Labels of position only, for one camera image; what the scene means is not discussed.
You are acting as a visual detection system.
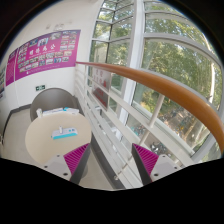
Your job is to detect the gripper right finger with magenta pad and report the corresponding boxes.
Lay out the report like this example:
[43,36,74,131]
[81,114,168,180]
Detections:
[132,144,181,185]

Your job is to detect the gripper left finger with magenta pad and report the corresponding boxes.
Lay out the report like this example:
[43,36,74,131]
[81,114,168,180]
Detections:
[43,143,90,184]

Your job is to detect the white charger plug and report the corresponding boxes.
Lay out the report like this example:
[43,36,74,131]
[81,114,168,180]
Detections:
[59,126,63,133]

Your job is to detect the round beige table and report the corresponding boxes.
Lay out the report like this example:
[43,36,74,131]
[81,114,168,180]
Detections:
[25,112,92,164]

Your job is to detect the white blue box on chair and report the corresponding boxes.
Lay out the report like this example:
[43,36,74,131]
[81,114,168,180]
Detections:
[36,107,79,118]

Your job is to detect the white metal railing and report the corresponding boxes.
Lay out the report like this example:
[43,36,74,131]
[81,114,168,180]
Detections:
[75,63,194,189]

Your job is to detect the grey round chair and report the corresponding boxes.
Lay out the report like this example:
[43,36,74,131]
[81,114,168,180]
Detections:
[30,88,78,120]

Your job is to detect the green exit sign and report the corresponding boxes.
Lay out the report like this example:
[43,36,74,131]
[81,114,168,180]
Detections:
[36,85,46,91]

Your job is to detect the red white sign on window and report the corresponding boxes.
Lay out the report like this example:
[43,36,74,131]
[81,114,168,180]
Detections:
[92,67,111,109]

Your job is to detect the brown wooden handrail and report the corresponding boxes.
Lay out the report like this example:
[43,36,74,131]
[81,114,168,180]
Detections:
[82,62,224,153]

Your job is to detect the small purple wall poster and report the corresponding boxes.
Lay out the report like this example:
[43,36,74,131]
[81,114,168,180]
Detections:
[6,49,18,86]

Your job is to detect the large purple wall poster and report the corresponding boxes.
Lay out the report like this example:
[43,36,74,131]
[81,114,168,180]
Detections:
[15,30,80,80]

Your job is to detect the white window frame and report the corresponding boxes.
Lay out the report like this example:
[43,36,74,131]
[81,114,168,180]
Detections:
[90,0,224,162]

